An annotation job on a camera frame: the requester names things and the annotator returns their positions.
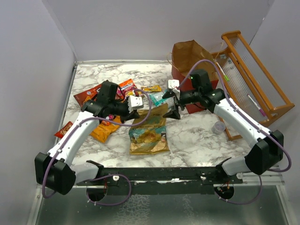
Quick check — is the gold kettle chips bag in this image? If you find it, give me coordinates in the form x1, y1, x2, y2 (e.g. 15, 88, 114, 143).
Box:
128, 104, 169, 155

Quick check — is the yellow Kettle honey dijon bag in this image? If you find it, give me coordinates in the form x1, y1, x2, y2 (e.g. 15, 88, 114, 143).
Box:
90, 121, 120, 143

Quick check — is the red Doritos chips bag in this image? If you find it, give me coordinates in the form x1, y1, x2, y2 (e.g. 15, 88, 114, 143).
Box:
73, 84, 102, 107

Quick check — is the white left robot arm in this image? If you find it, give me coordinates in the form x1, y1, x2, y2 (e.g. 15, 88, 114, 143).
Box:
34, 81, 143, 195

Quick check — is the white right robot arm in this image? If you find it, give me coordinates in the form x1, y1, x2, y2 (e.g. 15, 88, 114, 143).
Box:
163, 69, 284, 183

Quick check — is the teal Fox's mint candy bag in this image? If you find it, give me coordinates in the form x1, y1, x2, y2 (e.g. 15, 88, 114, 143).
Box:
150, 90, 174, 109

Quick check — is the orange Fox's fruits candy bag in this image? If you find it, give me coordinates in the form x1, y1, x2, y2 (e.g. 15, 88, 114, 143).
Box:
116, 79, 138, 100

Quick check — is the red brown paper bag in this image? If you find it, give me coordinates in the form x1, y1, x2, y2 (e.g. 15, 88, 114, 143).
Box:
166, 39, 223, 114

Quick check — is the yellow M&M's packet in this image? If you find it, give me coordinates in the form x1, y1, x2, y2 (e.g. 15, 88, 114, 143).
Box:
141, 85, 162, 92

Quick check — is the green white marker pen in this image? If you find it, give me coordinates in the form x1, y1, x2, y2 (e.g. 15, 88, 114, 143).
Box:
215, 61, 229, 82

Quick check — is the small purple lidded cup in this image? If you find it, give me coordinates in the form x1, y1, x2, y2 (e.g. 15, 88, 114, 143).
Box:
211, 121, 226, 135

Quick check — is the orange wooden rack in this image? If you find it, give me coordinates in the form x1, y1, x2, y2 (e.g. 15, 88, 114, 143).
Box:
212, 30, 294, 127

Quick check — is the small red snack packet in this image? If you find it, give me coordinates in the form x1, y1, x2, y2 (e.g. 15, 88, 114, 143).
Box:
54, 121, 73, 138

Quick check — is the pink white marker pen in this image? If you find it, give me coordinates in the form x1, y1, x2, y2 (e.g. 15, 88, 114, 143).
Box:
247, 94, 266, 117

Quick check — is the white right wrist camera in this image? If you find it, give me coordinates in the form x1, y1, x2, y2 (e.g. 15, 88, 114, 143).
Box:
167, 79, 180, 90

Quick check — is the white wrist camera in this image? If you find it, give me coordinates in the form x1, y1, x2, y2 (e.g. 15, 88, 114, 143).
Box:
167, 79, 180, 90
128, 95, 143, 112

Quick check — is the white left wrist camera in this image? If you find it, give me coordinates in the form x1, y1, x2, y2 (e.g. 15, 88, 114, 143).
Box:
128, 95, 143, 112

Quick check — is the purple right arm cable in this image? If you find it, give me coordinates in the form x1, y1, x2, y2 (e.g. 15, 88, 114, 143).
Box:
178, 59, 293, 206

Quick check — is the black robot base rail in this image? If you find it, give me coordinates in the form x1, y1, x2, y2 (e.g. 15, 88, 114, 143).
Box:
77, 165, 242, 195

